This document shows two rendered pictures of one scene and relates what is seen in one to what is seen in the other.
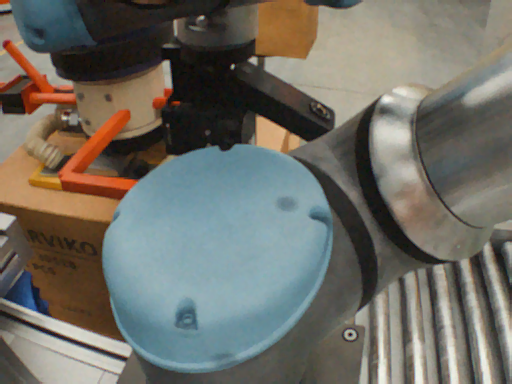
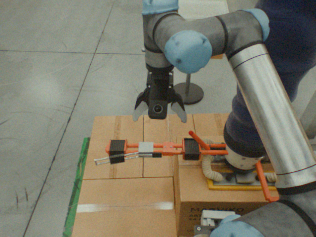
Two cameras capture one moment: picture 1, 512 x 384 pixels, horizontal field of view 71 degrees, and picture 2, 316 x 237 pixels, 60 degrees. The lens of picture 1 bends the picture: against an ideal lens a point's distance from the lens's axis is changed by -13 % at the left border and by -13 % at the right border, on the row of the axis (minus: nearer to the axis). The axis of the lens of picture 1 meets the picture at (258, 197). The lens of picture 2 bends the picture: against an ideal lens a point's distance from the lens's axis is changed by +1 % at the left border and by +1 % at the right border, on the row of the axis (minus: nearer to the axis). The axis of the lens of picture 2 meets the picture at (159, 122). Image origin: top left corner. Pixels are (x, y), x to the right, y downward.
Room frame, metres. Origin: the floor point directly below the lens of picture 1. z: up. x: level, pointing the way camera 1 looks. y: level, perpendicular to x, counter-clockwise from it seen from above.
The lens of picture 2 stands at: (-0.02, 0.81, 2.09)
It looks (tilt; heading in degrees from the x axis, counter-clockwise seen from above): 46 degrees down; 348
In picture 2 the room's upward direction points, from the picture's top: straight up
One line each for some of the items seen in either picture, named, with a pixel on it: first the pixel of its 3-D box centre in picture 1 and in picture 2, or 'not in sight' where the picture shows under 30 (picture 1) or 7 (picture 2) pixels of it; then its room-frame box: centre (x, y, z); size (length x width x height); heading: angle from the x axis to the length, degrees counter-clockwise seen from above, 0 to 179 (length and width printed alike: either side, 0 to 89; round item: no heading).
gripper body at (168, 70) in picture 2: not in sight; (160, 79); (0.54, 0.70, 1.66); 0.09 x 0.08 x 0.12; 166
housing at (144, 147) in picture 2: not in sight; (146, 149); (0.79, 0.71, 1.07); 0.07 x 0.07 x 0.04; 78
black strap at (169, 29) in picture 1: (110, 39); (250, 133); (0.69, 0.26, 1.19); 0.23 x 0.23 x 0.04
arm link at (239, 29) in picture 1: (216, 20); not in sight; (0.37, 0.04, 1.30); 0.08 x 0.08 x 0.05
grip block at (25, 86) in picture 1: (24, 93); (191, 148); (0.74, 0.50, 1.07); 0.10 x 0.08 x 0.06; 168
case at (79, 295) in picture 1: (146, 225); (229, 185); (0.69, 0.26, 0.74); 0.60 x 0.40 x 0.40; 79
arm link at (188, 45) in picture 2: not in sight; (189, 42); (0.44, 0.66, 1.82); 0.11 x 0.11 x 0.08; 12
